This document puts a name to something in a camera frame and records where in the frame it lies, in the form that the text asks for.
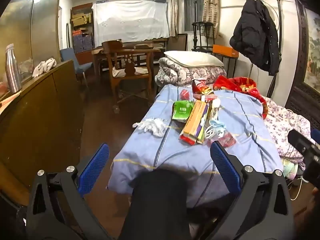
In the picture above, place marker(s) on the wooden armchair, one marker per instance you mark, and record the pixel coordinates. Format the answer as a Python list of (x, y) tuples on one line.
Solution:
[(128, 66)]

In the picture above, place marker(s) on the window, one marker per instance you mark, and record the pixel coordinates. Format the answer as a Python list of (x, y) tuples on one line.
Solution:
[(190, 12)]

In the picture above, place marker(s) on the purple floral sheet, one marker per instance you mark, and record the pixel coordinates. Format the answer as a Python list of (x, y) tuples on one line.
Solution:
[(282, 122)]

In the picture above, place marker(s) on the small red wrapper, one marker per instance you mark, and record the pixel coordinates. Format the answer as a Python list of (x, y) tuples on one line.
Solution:
[(227, 140)]

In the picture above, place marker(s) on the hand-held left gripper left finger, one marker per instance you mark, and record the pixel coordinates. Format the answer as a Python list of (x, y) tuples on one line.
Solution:
[(93, 170)]

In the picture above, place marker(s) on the red snack bag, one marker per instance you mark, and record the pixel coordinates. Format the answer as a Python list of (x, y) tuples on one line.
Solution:
[(200, 87)]

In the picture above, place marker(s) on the white cover sheet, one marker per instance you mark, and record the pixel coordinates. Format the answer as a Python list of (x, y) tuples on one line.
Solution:
[(130, 20)]

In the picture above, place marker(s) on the wooden cabinet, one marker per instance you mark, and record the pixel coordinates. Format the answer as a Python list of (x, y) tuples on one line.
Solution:
[(42, 120)]

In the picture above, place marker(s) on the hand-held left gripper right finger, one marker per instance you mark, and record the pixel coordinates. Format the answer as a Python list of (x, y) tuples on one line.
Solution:
[(225, 166)]

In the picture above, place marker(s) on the white pillow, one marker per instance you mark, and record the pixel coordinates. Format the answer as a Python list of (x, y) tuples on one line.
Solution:
[(192, 58)]

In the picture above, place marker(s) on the red ball in clear bag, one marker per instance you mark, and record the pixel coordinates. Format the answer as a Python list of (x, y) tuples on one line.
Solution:
[(184, 95)]

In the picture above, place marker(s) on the white crumpled cloth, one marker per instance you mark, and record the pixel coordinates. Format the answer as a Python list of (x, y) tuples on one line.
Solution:
[(45, 66)]

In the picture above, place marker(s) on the black metal plant stand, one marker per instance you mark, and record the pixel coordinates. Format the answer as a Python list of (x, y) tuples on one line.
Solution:
[(202, 24)]

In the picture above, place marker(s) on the orange box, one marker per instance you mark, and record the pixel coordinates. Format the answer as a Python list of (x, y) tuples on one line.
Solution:
[(225, 50)]

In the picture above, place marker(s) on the green snack packet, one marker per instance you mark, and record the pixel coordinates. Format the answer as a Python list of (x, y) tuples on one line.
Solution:
[(182, 111)]

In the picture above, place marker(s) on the blue chair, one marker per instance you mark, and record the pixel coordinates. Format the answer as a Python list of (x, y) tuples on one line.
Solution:
[(70, 56)]

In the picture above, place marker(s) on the dark cloth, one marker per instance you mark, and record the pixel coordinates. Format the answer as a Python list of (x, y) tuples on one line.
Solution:
[(157, 200)]

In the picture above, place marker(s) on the red printed blanket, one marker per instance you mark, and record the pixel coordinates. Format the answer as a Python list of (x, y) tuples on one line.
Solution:
[(240, 85)]

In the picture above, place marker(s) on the metal water bottle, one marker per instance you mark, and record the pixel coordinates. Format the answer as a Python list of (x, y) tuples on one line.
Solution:
[(12, 70)]

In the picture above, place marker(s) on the framed landscape painting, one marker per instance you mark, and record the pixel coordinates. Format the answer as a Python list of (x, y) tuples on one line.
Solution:
[(312, 55)]

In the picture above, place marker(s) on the long orange packet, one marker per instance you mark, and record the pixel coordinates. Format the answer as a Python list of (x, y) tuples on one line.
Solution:
[(195, 122)]

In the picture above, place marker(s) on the wooden table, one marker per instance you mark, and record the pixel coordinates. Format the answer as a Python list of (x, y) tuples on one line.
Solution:
[(97, 51)]

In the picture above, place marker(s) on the folded floral quilt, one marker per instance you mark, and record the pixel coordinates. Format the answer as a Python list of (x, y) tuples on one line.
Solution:
[(185, 73)]

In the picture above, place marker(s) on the white plastic bottle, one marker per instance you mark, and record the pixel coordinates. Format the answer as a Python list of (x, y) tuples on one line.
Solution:
[(215, 108)]

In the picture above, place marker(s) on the glass wall panel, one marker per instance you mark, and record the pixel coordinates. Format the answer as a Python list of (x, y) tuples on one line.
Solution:
[(25, 25)]

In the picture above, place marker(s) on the black padded jacket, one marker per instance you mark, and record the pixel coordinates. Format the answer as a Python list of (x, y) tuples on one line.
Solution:
[(255, 35)]

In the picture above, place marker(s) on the patterned beige curtain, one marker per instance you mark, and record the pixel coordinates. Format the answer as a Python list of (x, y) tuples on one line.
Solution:
[(174, 12), (211, 5)]

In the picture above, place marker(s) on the blue face mask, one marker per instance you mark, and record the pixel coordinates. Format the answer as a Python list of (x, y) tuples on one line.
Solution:
[(218, 127)]

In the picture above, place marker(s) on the black metal bed frame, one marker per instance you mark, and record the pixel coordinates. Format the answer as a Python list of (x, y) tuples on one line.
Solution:
[(195, 2)]

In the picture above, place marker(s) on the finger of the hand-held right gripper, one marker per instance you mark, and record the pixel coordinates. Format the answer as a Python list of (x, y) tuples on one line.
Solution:
[(298, 141), (316, 136)]

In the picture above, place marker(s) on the white cloth glove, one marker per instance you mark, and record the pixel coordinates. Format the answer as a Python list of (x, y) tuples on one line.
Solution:
[(152, 127)]

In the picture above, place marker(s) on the shelf with cardboard boxes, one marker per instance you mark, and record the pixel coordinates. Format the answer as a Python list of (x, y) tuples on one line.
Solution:
[(81, 25)]

